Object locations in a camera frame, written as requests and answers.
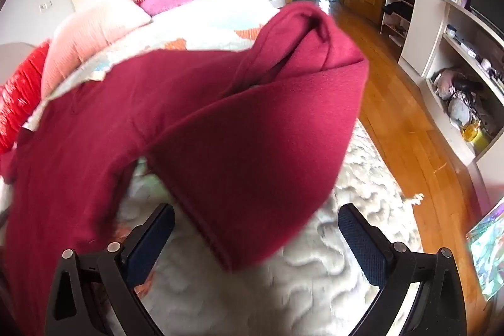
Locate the grey arched headboard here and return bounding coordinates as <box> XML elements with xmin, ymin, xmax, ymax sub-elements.
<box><xmin>0</xmin><ymin>43</ymin><xmax>38</xmax><ymax>85</ymax></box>

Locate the red patterned blanket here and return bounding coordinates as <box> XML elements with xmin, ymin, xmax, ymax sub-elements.
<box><xmin>0</xmin><ymin>41</ymin><xmax>52</xmax><ymax>156</ymax></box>

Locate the yellow bottle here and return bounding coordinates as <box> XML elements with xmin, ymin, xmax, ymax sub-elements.
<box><xmin>462</xmin><ymin>121</ymin><xmax>491</xmax><ymax>151</ymax></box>

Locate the white shelf unit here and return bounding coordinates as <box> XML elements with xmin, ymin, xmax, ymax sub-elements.
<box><xmin>398</xmin><ymin>0</ymin><xmax>504</xmax><ymax>167</ymax></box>

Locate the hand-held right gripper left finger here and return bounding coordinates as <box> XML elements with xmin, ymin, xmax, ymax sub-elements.
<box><xmin>45</xmin><ymin>203</ymin><xmax>176</xmax><ymax>336</ymax></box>

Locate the quilted patchwork bedspread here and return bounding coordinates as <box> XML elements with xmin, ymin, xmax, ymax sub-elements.
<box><xmin>0</xmin><ymin>0</ymin><xmax>424</xmax><ymax>336</ymax></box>

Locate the dark red sweater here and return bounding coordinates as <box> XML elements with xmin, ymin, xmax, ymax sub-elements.
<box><xmin>0</xmin><ymin>1</ymin><xmax>370</xmax><ymax>336</ymax></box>

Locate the pink pillow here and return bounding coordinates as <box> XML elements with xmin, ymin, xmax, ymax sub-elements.
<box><xmin>40</xmin><ymin>0</ymin><xmax>152</xmax><ymax>98</ymax></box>

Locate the iridescent colourful bag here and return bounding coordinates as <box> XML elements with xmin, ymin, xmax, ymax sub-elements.
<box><xmin>467</xmin><ymin>202</ymin><xmax>504</xmax><ymax>301</ymax></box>

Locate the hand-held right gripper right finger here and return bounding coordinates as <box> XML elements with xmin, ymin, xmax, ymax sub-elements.
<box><xmin>338</xmin><ymin>203</ymin><xmax>467</xmax><ymax>336</ymax></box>

